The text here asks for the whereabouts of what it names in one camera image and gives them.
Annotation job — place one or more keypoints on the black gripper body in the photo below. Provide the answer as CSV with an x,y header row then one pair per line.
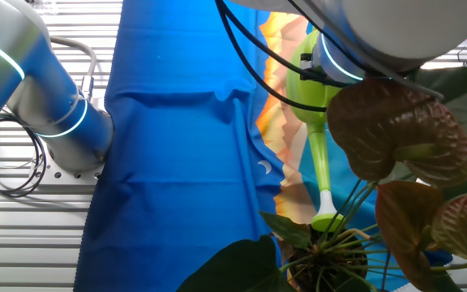
x,y
314,75

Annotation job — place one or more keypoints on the green plastic watering can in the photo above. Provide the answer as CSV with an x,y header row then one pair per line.
x,y
310,93

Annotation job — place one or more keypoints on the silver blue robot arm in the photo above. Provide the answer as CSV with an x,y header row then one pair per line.
x,y
399,32

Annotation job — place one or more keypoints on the potted anthurium plant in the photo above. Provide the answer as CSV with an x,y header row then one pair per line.
x,y
379,130

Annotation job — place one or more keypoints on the blue printed cloth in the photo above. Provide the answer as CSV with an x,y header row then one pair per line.
x,y
176,121

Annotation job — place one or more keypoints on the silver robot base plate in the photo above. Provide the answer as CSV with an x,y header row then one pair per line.
x,y
75,175

